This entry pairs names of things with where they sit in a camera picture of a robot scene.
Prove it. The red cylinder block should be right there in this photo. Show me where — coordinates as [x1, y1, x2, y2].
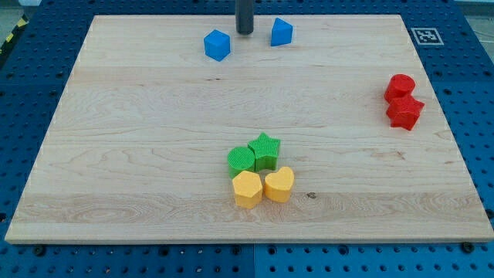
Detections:
[384, 73, 416, 103]

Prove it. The green cylinder block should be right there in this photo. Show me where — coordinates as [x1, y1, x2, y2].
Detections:
[227, 147, 255, 178]

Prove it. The blue cube block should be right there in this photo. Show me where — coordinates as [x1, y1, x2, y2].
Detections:
[203, 29, 231, 62]

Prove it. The yellow heart block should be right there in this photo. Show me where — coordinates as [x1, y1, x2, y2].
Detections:
[264, 167, 295, 203]

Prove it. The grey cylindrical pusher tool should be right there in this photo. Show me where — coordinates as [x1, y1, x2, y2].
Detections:
[235, 0, 254, 36]

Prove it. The green star block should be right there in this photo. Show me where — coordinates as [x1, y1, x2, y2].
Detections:
[248, 132, 281, 171]

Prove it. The light wooden board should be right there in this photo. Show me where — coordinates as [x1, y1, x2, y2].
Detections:
[5, 15, 493, 244]

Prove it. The blue triangle block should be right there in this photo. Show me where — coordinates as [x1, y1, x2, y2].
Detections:
[270, 18, 293, 46]

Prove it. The yellow hexagon block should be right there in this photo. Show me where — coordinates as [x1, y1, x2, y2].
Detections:
[232, 171, 263, 209]

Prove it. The white fiducial marker tag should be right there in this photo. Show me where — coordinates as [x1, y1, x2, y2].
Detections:
[411, 27, 444, 46]

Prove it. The red star block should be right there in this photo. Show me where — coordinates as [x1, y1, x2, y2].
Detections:
[386, 95, 425, 131]

